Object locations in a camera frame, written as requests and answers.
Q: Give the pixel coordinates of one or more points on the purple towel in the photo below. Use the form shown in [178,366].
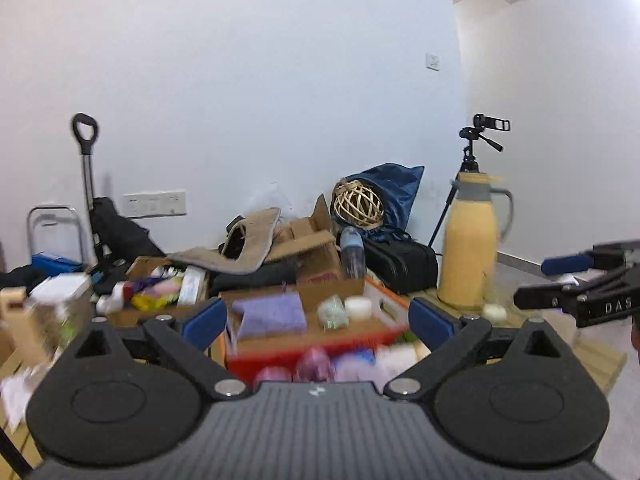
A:
[272,315]

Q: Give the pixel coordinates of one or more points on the white plastic bottle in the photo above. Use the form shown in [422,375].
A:
[111,299]

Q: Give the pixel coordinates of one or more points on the cardboard box of sundries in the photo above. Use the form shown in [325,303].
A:
[145,310]

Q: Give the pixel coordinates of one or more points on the black hand trolley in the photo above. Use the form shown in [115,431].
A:
[86,160]

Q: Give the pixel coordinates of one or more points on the black bag on trolley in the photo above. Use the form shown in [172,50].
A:
[122,235]

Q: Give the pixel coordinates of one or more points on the lavender plush cloth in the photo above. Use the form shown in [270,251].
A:
[352,366]

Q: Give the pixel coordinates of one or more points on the green glitter bag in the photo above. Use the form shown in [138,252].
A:
[332,312]

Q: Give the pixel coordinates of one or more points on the white wall switch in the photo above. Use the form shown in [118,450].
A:
[433,61]

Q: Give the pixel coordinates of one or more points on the camera on black tripod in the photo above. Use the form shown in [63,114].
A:
[470,152]

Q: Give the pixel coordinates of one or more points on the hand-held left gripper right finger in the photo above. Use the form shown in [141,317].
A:
[429,321]

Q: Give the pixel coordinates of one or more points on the white wall socket strip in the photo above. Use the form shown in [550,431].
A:
[155,203]

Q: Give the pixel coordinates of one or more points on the long white box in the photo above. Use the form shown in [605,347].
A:
[191,285]

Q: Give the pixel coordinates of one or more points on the white foam cylinder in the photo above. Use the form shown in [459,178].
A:
[359,307]
[495,313]

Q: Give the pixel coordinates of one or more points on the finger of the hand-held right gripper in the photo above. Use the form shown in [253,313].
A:
[565,264]
[542,297]

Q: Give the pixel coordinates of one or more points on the woven rattan ball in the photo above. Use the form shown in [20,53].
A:
[357,205]

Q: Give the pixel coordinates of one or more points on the dark blue cloth bag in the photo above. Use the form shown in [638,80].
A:
[397,195]

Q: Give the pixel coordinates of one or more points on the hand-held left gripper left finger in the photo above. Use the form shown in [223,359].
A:
[206,321]

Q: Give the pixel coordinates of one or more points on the beige fleece mat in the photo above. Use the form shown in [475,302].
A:
[245,250]

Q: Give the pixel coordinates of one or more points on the black zip bag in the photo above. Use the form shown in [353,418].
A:
[402,262]

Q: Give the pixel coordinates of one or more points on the clear bottle with blue cap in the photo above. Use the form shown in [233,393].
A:
[352,252]

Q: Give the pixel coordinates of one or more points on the metal folding frame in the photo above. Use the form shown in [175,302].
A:
[55,215]

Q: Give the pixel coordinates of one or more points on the open brown cardboard box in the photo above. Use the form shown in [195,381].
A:
[312,252]

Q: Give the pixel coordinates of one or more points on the yellow thermos jug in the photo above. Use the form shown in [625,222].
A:
[467,250]

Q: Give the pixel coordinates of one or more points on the orange-rimmed cardboard box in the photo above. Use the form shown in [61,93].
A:
[350,335]

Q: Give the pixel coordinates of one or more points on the blue box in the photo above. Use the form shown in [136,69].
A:
[55,265]

